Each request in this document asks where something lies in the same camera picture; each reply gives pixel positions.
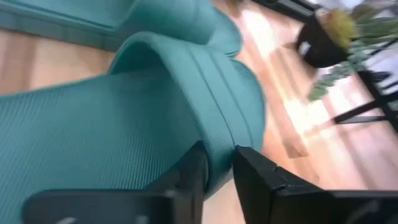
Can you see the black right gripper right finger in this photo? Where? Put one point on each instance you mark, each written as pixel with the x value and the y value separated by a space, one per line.
pixel 280 202

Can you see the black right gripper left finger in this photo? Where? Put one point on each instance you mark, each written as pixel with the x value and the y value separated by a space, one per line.
pixel 124 208

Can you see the succulent plant in black pot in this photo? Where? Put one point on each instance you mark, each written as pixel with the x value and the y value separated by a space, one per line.
pixel 317 46

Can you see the wooden shelf with black frame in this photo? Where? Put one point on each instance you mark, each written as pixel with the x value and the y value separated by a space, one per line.
pixel 360 119

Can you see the teal rubber slide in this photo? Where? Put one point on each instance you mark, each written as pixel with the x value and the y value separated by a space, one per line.
pixel 155 18
pixel 93 124

